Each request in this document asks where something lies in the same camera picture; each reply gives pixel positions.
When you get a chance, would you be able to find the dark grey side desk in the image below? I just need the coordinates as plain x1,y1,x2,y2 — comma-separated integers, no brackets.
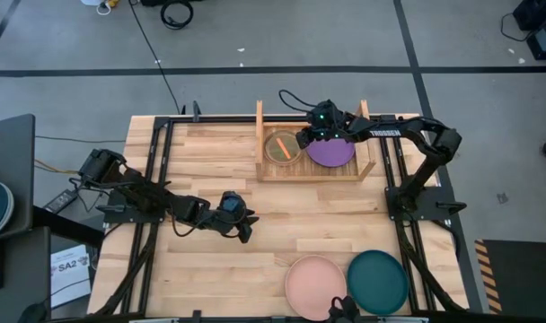
0,113,36,243

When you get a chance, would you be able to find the yellow floor cable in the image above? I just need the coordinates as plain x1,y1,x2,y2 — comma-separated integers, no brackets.
33,157,79,176

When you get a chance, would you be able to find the dark teal plate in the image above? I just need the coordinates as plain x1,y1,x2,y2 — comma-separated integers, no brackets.
347,249,410,316

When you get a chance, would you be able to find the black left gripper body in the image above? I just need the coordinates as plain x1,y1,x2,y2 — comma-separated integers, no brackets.
196,210,251,237

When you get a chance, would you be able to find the wooden plate shelf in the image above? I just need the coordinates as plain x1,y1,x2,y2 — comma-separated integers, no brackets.
254,99,377,183

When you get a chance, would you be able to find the white paper sheet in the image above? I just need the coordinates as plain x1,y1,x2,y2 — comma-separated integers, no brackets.
50,244,92,310

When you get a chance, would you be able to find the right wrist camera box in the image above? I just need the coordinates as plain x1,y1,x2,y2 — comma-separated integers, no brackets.
309,99,344,131

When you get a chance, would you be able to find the black table-level camera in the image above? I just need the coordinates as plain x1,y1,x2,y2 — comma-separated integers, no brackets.
327,295,362,323

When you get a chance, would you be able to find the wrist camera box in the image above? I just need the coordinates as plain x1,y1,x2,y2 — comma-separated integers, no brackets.
309,99,344,131
221,191,248,217

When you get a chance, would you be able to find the black hazard striped mat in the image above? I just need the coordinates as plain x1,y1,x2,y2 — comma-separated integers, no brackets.
473,239,546,315

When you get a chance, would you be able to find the black power adapter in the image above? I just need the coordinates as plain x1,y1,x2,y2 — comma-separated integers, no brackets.
42,188,79,214

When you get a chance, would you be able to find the purple plate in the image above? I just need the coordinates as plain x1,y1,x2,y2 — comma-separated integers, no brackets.
304,136,357,169

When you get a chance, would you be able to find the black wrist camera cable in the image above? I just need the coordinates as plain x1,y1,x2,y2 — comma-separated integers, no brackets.
277,89,318,114

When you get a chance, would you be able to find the pink plate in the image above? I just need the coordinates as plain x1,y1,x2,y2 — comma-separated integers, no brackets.
285,254,348,322

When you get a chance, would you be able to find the green transparent plastic plate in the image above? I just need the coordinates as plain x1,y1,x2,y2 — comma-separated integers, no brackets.
262,128,304,168

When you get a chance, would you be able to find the grey cabinet with keypad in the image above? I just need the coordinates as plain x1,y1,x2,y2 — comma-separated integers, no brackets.
0,226,52,323

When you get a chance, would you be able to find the black equipment case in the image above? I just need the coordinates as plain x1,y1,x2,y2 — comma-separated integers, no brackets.
513,0,546,61

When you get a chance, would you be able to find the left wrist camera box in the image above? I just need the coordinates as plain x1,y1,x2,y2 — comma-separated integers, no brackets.
221,191,248,217

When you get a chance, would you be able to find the blue transparent plastic plate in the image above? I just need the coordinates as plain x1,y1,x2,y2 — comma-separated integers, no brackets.
263,129,303,167

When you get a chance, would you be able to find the black aluminium rig frame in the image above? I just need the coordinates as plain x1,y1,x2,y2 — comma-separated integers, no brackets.
88,114,470,323

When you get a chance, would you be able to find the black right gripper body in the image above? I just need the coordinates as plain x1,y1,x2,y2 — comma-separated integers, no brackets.
306,118,362,144

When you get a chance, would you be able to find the long black floor cable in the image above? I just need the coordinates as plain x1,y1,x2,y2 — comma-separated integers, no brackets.
128,0,183,116

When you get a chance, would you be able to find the coiled black cable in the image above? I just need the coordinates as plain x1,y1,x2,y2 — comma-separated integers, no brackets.
159,0,195,31

